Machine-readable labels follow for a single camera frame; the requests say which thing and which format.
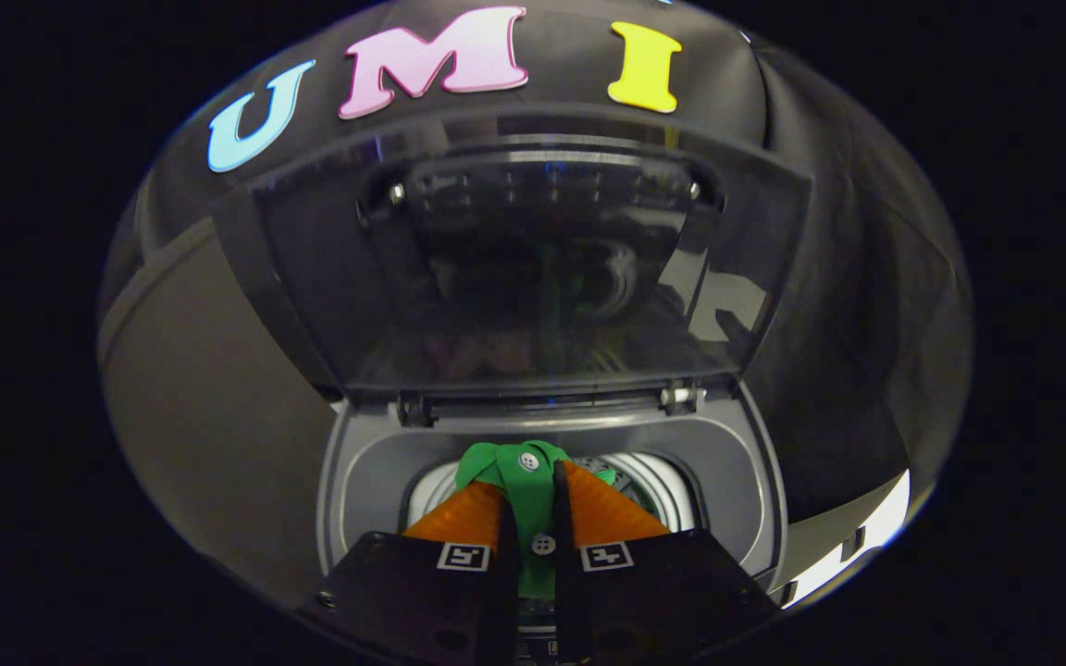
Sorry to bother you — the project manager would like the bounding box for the green polo shirt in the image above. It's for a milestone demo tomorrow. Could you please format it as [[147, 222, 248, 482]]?
[[454, 440, 622, 602]]

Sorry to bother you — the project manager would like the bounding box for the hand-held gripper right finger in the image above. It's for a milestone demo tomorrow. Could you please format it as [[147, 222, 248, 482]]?
[[556, 460, 779, 666]]

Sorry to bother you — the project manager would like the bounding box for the dark washing machine lid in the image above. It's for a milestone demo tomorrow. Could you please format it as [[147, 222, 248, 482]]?
[[246, 134, 813, 408]]

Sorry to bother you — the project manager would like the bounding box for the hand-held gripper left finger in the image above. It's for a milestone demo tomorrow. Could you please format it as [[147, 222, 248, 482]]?
[[311, 481, 515, 666]]

